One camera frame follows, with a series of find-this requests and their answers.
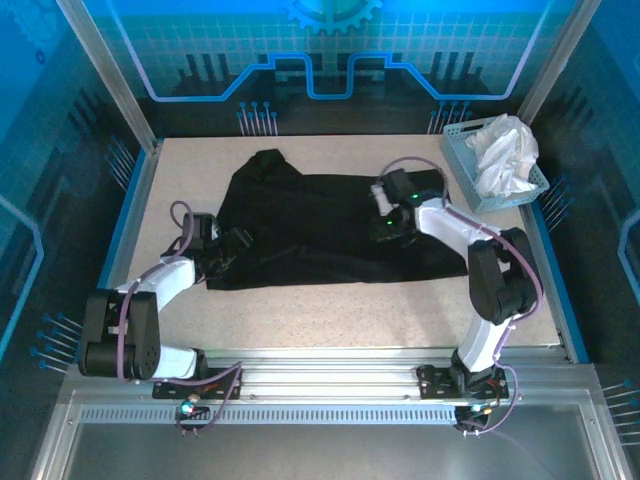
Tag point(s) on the black t-shirt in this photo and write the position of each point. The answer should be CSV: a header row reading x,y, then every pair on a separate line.
x,y
310,215

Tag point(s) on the light blue plastic basket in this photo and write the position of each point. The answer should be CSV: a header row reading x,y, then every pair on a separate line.
x,y
457,150

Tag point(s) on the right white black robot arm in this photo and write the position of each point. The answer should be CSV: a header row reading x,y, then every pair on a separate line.
x,y
450,220

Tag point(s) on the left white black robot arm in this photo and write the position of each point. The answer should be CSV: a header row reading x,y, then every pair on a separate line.
x,y
140,330

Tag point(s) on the white crumpled t-shirt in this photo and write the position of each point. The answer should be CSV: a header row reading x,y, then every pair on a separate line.
x,y
505,155

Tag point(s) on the small LED controller board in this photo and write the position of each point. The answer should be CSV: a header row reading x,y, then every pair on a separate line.
x,y
189,409
475,410

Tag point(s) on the brushed metal shelf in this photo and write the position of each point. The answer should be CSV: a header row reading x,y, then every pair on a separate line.
x,y
325,450

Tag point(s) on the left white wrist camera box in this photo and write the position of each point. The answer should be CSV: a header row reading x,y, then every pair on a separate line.
x,y
215,231

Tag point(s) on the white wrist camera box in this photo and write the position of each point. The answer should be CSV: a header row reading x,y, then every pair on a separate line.
x,y
382,197
215,231

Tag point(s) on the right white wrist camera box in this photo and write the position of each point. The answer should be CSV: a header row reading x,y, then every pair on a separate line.
x,y
382,197

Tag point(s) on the aluminium table side rail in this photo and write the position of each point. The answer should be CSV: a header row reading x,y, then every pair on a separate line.
x,y
562,335
125,240

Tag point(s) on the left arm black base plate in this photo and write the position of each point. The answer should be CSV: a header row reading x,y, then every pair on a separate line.
x,y
220,372

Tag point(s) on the aluminium mounting rail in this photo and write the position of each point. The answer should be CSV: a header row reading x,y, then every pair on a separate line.
x,y
325,375

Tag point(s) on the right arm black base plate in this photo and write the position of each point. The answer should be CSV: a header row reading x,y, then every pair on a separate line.
x,y
432,385

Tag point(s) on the aluminium frame post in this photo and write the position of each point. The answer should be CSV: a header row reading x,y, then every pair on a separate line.
x,y
110,75
550,70

